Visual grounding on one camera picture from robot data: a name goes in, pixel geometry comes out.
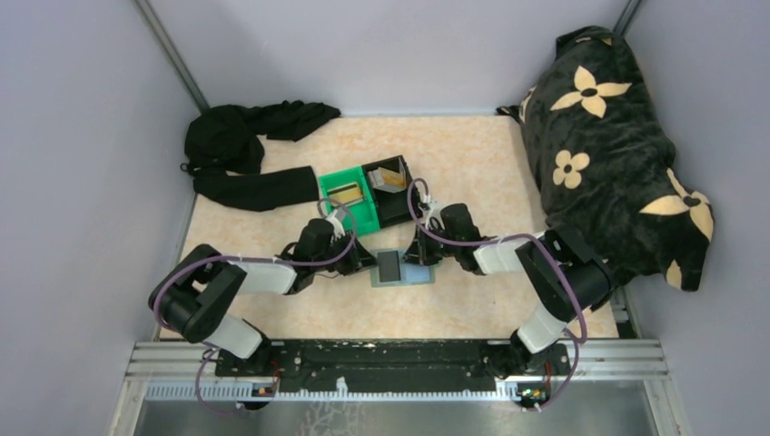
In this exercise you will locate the sage green card holder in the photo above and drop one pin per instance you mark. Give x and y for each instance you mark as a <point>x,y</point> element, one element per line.
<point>411,274</point>

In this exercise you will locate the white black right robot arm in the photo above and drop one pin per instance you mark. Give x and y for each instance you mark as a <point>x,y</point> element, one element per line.
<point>566,274</point>

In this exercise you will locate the black card in holder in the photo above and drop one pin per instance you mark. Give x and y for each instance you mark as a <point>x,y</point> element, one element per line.
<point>389,266</point>

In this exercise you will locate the green plastic bin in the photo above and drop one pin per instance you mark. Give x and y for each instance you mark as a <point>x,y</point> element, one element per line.
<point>363,213</point>

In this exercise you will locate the card stack in green bin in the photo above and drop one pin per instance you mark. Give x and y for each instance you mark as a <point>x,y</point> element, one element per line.
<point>348,194</point>

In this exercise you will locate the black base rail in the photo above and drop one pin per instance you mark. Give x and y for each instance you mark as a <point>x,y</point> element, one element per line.
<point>419,366</point>

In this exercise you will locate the black floral blanket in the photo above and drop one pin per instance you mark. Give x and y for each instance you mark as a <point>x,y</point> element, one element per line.
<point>604,166</point>

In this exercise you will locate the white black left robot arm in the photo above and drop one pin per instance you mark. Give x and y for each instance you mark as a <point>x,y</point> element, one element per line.
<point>194,299</point>

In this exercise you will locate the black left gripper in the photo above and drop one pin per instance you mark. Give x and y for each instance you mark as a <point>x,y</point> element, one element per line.
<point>357,259</point>

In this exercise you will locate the black cloth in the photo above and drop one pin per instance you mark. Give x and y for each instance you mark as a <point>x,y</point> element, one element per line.
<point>224,154</point>

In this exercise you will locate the black plastic bin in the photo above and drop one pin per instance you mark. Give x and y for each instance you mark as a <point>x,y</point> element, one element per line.
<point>391,204</point>

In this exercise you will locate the aluminium frame rail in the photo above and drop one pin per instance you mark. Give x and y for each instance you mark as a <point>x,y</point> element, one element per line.
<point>178,371</point>

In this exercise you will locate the gold credit card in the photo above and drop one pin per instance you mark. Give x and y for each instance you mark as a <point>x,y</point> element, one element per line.
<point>391,177</point>

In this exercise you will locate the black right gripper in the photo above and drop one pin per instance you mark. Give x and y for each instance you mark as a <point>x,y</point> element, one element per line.
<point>419,251</point>

